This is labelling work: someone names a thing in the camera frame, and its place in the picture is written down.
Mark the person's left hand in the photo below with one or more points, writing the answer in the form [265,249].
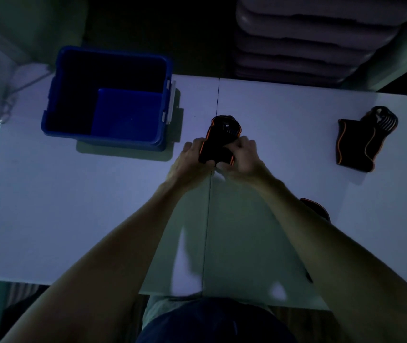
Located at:
[185,167]

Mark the stack of grey folded tables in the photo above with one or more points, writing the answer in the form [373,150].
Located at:
[314,37]

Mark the person's right hand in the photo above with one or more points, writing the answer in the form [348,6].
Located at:
[248,164]

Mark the person's dark shirt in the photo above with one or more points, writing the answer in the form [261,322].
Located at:
[210,321]

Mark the person's left fingers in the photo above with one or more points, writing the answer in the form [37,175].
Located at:
[196,148]

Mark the black orange-trimmed wrist wrap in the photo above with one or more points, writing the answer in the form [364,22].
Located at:
[220,141]
[317,207]
[364,139]

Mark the person's left forearm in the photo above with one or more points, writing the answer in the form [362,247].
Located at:
[92,267]

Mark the person's right forearm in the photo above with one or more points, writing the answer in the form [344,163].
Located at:
[346,267]

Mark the blue plastic bin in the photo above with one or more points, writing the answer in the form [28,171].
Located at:
[108,98]

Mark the person's right fingers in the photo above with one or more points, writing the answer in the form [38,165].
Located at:
[241,148]

